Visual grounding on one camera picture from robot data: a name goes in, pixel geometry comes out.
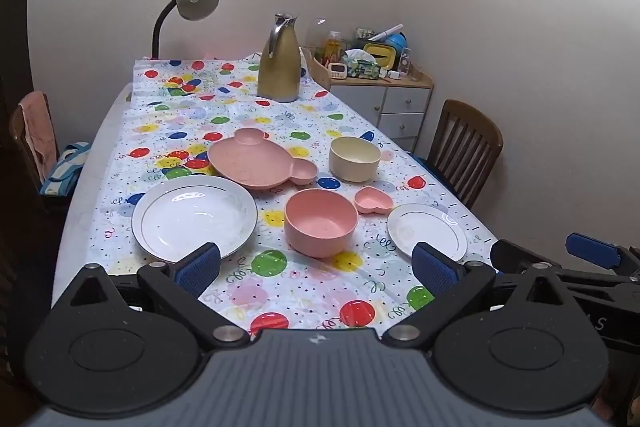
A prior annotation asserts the cream bowl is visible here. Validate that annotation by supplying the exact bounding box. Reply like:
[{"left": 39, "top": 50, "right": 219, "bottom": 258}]
[{"left": 328, "top": 136, "right": 382, "bottom": 182}]

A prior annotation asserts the blue striped bag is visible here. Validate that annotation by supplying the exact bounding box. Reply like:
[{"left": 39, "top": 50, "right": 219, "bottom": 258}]
[{"left": 39, "top": 142, "right": 92, "bottom": 198}]

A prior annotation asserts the white drawer cabinet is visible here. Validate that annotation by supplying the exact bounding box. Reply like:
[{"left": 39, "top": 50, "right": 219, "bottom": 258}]
[{"left": 302, "top": 47, "right": 435, "bottom": 152}]

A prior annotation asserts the small white plate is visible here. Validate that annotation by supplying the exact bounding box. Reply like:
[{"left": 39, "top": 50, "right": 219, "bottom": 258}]
[{"left": 386, "top": 203, "right": 469, "bottom": 263}]

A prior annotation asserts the clear acrylic container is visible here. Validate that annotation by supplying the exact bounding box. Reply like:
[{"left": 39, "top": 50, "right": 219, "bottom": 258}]
[{"left": 400, "top": 48, "right": 423, "bottom": 80}]

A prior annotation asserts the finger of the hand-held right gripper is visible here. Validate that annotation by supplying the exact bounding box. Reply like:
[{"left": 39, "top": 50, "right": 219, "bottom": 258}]
[
  {"left": 566, "top": 232, "right": 640, "bottom": 280},
  {"left": 489, "top": 239, "right": 640, "bottom": 296}
]

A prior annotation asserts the large white plate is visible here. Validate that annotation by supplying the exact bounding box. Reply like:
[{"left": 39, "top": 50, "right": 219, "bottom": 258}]
[{"left": 131, "top": 175, "right": 259, "bottom": 264}]

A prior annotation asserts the clear glass dome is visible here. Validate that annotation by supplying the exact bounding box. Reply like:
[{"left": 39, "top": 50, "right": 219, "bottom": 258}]
[{"left": 302, "top": 17, "right": 331, "bottom": 52}]

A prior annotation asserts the brown slatted wooden chair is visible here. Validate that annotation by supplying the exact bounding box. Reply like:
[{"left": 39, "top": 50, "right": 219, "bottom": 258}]
[{"left": 411, "top": 99, "right": 504, "bottom": 210}]

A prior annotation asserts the pink bear-shaped plate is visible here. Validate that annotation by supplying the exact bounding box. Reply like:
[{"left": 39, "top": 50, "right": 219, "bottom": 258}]
[{"left": 207, "top": 128, "right": 319, "bottom": 190}]

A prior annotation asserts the wooden chair with towel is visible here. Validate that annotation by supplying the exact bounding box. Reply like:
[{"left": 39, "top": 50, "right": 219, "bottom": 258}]
[{"left": 8, "top": 91, "right": 76, "bottom": 208}]

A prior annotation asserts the pink bowl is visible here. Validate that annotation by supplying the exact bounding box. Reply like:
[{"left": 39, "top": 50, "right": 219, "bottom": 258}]
[{"left": 284, "top": 188, "right": 359, "bottom": 258}]

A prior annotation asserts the pink heart-shaped dish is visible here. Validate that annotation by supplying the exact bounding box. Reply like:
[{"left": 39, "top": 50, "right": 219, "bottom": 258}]
[{"left": 353, "top": 186, "right": 395, "bottom": 215}]

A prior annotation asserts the gold thermos jug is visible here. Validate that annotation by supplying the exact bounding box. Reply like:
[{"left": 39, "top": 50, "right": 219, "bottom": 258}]
[{"left": 257, "top": 13, "right": 302, "bottom": 104}]

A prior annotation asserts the pink towel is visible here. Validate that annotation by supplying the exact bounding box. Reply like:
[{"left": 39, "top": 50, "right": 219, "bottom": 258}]
[{"left": 19, "top": 91, "right": 60, "bottom": 168}]

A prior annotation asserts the yellow box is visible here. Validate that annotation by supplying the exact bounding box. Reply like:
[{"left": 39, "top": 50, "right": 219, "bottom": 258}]
[{"left": 362, "top": 42, "right": 398, "bottom": 70}]

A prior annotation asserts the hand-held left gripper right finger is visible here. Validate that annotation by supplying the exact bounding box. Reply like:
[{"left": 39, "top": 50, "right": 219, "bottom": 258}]
[{"left": 381, "top": 242, "right": 593, "bottom": 350}]

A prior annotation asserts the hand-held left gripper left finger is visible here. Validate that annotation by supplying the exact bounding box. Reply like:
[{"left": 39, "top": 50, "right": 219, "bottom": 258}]
[{"left": 50, "top": 243, "right": 251, "bottom": 350}]

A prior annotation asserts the balloon-print tablecloth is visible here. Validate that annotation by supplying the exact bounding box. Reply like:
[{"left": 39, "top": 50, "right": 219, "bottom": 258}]
[{"left": 90, "top": 52, "right": 501, "bottom": 338}]

